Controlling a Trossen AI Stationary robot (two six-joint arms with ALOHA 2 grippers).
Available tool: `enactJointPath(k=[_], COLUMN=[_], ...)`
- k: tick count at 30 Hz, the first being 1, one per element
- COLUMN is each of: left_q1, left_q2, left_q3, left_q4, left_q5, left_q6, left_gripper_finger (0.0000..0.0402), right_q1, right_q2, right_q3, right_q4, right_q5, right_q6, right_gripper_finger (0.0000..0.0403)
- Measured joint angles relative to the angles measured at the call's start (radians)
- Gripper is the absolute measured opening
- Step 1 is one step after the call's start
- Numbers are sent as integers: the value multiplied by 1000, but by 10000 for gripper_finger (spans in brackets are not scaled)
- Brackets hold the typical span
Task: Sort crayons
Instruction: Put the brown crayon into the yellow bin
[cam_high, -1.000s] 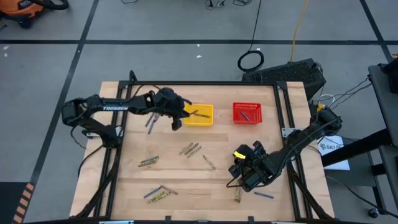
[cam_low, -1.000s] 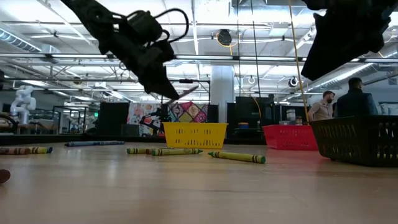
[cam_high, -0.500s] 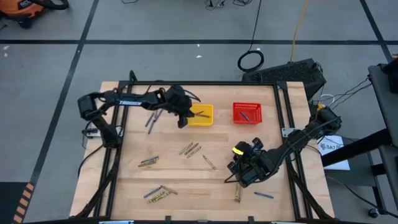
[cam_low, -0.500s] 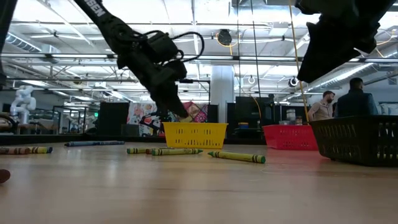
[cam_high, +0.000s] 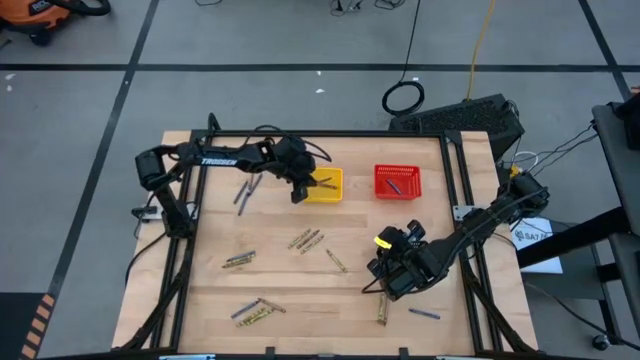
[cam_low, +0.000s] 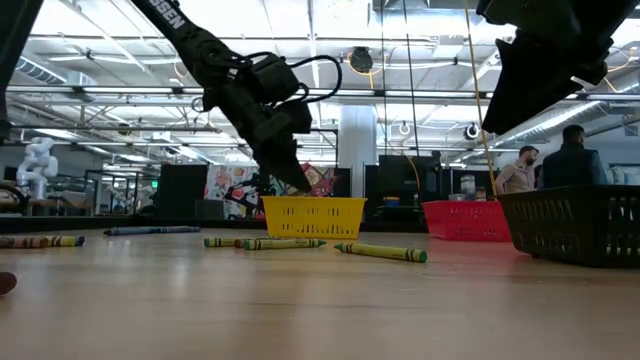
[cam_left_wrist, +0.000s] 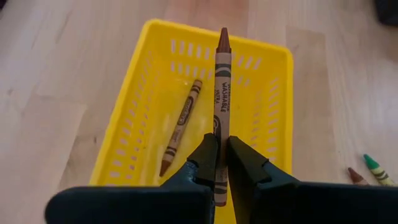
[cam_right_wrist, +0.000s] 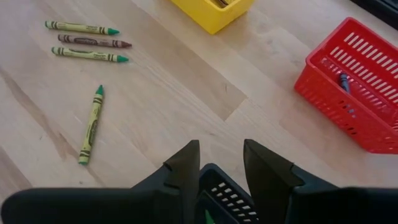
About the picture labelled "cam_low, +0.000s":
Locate white column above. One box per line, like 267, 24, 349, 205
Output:
338, 104, 378, 199

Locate black equipment rack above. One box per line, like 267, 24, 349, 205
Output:
364, 153, 444, 224

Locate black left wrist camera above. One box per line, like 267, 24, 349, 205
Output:
251, 52, 302, 105

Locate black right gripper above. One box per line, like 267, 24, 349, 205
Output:
477, 0, 640, 135

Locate black cabinet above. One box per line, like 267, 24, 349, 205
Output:
158, 163, 209, 220

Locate yellow plastic basket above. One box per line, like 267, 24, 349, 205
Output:
261, 195, 368, 241

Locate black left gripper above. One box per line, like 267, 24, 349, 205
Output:
202, 64, 314, 194

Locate white robot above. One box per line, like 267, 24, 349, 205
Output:
15, 136, 59, 201

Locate colourful patterned panel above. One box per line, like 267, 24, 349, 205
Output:
203, 162, 336, 220

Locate yellow hanging cable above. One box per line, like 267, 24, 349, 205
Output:
463, 0, 499, 197

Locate red plastic basket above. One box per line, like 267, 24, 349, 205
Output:
422, 199, 514, 243

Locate clear container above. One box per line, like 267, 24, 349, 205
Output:
459, 174, 477, 202

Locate black plastic basket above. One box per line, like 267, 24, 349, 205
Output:
497, 184, 640, 268

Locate person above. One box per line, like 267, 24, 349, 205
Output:
496, 144, 540, 196
537, 124, 609, 190

